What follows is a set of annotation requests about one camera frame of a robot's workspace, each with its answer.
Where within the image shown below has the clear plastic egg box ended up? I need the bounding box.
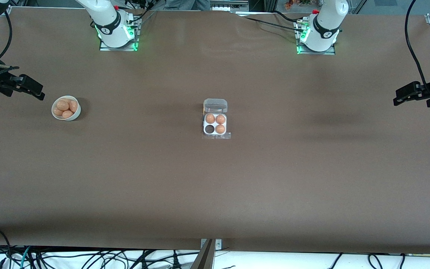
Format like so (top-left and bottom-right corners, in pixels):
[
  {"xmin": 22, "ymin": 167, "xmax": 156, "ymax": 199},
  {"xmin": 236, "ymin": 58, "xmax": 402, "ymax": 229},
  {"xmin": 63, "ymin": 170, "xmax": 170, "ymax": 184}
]
[{"xmin": 202, "ymin": 98, "xmax": 232, "ymax": 140}]

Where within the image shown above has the white round bowl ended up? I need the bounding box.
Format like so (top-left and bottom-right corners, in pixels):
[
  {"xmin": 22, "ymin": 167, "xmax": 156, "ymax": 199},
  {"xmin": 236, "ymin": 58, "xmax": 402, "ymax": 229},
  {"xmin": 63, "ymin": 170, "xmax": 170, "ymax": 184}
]
[{"xmin": 52, "ymin": 96, "xmax": 81, "ymax": 121}]

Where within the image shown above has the person in grey trousers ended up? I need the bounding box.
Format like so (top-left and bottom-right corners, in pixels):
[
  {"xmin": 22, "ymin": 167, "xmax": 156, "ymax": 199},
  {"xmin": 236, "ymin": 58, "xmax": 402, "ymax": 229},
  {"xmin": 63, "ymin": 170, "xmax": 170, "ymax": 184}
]
[{"xmin": 165, "ymin": 0, "xmax": 211, "ymax": 11}]

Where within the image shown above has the white power strip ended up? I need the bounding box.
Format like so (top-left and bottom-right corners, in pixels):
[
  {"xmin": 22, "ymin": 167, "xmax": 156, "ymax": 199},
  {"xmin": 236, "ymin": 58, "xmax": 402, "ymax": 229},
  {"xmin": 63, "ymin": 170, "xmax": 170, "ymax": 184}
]
[{"xmin": 211, "ymin": 0, "xmax": 248, "ymax": 12}]

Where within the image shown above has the white lower shelf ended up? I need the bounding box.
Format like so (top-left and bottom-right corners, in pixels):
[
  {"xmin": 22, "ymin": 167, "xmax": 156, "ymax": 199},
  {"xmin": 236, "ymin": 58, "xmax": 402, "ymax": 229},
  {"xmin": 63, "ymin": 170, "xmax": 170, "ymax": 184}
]
[{"xmin": 0, "ymin": 249, "xmax": 430, "ymax": 269}]

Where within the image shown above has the black table cable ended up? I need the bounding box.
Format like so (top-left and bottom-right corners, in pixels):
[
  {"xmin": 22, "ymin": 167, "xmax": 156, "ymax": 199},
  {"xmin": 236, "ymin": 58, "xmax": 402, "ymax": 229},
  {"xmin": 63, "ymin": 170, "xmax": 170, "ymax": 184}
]
[
  {"xmin": 273, "ymin": 10, "xmax": 300, "ymax": 23},
  {"xmin": 243, "ymin": 16, "xmax": 302, "ymax": 32}
]

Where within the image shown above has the teal cable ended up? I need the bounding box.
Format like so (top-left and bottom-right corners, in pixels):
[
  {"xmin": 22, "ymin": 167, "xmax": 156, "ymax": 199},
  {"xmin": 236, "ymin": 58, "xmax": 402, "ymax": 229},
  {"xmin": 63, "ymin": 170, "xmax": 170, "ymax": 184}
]
[{"xmin": 20, "ymin": 246, "xmax": 32, "ymax": 269}]

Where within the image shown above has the small metal table bracket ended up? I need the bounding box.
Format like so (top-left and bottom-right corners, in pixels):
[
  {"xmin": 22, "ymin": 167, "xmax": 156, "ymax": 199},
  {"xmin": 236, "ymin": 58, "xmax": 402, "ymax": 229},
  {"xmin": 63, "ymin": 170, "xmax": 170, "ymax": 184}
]
[{"xmin": 200, "ymin": 239, "xmax": 222, "ymax": 250}]

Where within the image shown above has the brown camera stand post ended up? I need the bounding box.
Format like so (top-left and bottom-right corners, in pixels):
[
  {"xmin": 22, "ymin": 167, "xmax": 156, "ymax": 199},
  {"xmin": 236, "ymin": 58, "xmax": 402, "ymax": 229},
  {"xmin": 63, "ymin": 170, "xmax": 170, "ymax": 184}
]
[{"xmin": 190, "ymin": 239, "xmax": 215, "ymax": 269}]

